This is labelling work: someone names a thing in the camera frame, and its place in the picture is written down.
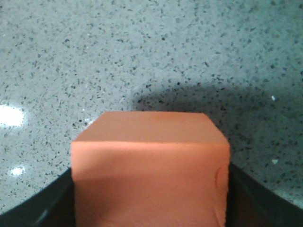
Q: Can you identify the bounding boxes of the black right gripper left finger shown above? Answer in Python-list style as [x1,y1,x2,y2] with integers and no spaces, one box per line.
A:
[0,169,75,227]

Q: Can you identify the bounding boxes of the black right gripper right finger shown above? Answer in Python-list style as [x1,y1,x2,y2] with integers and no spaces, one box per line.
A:
[226,163,303,227]

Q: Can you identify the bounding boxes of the orange foam block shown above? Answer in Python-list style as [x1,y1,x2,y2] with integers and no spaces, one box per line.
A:
[71,111,230,227]

